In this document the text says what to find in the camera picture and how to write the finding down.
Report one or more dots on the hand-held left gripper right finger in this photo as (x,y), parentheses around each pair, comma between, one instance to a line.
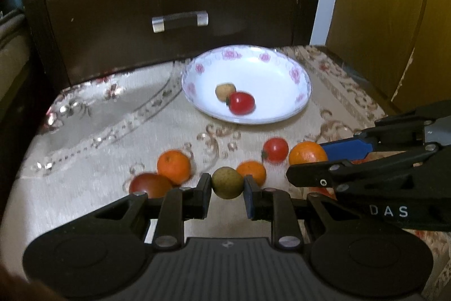
(248,200)

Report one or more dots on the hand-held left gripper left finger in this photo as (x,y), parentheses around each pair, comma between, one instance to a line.
(205,197)

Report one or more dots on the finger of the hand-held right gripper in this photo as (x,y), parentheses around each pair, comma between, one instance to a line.
(347,148)
(317,176)

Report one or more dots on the small green-brown round fruit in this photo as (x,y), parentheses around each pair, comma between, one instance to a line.
(227,182)

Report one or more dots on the white floral plate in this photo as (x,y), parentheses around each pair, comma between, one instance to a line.
(260,82)

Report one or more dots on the small orange tangerine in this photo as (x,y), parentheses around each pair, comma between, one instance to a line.
(254,171)

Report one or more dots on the dark red tomato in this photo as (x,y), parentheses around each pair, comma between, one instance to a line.
(149,184)

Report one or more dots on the small tan round fruit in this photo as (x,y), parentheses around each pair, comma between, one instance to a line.
(223,90)

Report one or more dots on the beige floral tablecloth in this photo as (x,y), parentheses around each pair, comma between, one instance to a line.
(105,135)

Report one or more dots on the light wooden cabinet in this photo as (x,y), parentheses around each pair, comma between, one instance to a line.
(384,15)

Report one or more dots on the dark wooden nightstand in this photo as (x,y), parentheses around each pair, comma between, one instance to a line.
(105,26)

